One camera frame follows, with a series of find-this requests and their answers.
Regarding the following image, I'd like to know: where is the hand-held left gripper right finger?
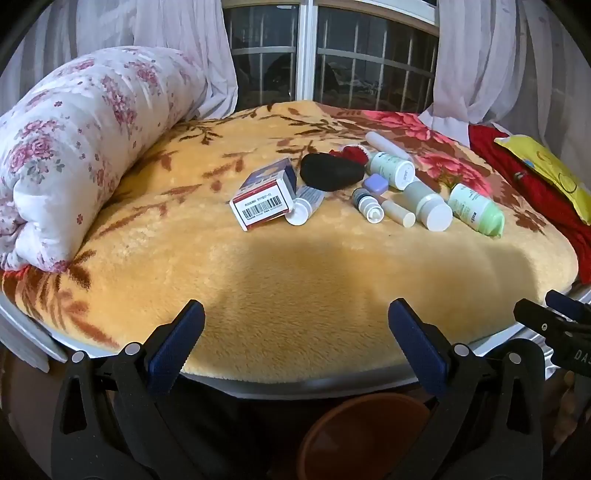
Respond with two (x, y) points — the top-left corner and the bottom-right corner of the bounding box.
(388, 298), (546, 480)

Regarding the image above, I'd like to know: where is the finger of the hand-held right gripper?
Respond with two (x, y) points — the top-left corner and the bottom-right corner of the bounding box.
(514, 298), (583, 344)
(545, 290), (591, 324)

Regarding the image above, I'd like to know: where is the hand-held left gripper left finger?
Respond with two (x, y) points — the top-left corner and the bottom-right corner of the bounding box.
(51, 299), (206, 480)

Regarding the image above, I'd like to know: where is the brown plastic bucket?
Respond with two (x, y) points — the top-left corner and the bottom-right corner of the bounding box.
(298, 392), (435, 480)

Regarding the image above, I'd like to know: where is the light green squeeze tube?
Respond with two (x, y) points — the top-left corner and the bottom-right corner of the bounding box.
(448, 183), (505, 238)

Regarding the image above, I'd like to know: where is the grey bottle with white cap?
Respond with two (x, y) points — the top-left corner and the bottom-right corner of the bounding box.
(403, 181), (454, 232)

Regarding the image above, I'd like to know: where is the small white spray bottle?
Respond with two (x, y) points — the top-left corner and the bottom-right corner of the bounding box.
(352, 187), (385, 223)

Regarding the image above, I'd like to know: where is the small purple cube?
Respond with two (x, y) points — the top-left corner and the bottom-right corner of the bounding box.
(362, 174), (387, 200)

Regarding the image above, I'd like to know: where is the red and white carton box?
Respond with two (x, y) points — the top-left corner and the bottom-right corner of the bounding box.
(229, 158), (297, 232)

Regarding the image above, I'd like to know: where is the white squeeze tube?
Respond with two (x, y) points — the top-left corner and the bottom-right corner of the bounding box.
(285, 186), (326, 226)

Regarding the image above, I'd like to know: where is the pale green white-capped bottle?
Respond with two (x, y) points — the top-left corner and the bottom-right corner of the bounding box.
(366, 152), (415, 191)

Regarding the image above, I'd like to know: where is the black fabric pouch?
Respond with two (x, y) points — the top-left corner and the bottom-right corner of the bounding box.
(300, 153), (365, 191)

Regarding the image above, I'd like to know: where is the yellow floral plush blanket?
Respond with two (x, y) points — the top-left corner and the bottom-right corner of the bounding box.
(0, 99), (580, 384)

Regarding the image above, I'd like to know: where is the small white cylinder bottle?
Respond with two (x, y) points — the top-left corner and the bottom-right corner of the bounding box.
(381, 199), (416, 228)

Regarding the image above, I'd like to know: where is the yellow printed pillow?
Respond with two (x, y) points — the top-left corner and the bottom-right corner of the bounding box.
(494, 135), (591, 220)

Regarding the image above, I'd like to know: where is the red cloth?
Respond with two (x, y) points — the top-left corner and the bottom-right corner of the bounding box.
(468, 124), (591, 278)

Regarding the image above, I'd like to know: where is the long white tube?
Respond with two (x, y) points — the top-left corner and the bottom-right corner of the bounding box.
(366, 131), (416, 172)

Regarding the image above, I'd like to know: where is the red and white fabric item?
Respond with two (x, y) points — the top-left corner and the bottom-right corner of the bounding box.
(330, 144), (374, 164)

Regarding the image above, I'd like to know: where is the rolled pink floral quilt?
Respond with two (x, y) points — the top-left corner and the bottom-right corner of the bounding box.
(0, 46), (208, 273)

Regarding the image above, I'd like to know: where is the white sheer curtain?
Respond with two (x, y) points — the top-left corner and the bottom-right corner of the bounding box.
(18, 0), (238, 121)
(420, 0), (591, 158)

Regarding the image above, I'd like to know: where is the white framed barred window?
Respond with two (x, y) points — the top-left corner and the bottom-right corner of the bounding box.
(222, 0), (439, 112)

